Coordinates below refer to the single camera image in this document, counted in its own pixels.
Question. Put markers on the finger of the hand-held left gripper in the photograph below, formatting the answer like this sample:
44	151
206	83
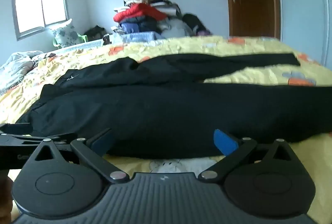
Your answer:
31	137
14	125

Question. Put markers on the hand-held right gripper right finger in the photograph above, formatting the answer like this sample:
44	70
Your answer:
224	142

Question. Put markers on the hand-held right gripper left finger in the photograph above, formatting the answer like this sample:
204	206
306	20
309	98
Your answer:
101	141

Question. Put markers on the black pants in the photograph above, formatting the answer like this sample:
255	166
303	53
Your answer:
160	109

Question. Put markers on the person's left forearm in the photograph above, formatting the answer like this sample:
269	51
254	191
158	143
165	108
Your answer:
5	198

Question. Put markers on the grey rumpled blanket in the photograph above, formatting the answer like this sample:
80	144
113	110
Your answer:
18	63

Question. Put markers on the yellow floral bedspread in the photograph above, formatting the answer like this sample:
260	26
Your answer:
233	44

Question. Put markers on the floral print pillow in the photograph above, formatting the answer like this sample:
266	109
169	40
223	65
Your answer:
64	33

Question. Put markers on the green plastic chair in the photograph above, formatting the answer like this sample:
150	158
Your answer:
82	37

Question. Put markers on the dark bag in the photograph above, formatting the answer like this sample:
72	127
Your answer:
94	32

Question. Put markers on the light blue knitted blanket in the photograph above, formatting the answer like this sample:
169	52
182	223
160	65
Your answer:
137	37

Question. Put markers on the window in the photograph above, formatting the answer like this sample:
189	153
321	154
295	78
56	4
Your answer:
39	3

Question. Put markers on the red puffer jacket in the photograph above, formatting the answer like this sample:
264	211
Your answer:
141	13

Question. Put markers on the pile of folded clothes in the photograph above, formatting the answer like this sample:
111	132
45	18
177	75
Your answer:
155	13

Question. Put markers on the white wardrobe with flower stickers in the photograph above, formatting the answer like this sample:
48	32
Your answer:
303	3

